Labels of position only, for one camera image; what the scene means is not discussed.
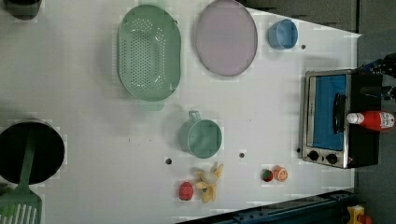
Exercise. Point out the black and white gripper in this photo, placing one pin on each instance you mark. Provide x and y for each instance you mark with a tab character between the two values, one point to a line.
385	66

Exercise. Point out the red ketchup bottle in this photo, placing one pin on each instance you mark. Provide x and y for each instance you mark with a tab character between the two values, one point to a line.
378	121

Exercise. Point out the black toaster oven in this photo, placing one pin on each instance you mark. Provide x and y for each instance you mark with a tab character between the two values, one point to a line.
328	139

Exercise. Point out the blue cup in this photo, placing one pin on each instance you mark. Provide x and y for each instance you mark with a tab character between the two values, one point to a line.
283	35

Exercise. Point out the yellow emergency stop box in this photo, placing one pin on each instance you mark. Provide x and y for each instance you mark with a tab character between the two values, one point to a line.
357	215

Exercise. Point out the toy orange half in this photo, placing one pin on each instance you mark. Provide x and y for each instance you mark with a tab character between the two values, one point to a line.
280	173

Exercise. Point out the toy tomato half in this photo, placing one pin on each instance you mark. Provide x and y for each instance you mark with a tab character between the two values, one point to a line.
267	175

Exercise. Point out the pink round plate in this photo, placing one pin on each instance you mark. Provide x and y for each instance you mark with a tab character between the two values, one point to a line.
226	38

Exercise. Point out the peeled toy banana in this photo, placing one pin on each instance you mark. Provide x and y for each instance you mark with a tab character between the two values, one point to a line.
207	184

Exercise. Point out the red toy strawberry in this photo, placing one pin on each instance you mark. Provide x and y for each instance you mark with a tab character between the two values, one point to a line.
185	191

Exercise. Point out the green oval colander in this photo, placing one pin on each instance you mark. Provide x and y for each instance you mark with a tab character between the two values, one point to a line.
149	53

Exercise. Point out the black round pot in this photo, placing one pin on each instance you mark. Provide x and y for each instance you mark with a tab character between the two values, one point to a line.
49	151

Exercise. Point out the black cylinder container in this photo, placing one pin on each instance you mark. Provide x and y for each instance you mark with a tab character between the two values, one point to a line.
23	9

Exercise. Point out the green slotted spatula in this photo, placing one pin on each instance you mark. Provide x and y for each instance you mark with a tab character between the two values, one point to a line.
21	205

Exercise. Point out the blue metal frame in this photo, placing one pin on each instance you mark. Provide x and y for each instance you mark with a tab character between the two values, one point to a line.
326	208

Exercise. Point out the green mug with handle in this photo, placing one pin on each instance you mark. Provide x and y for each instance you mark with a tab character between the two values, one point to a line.
201	138

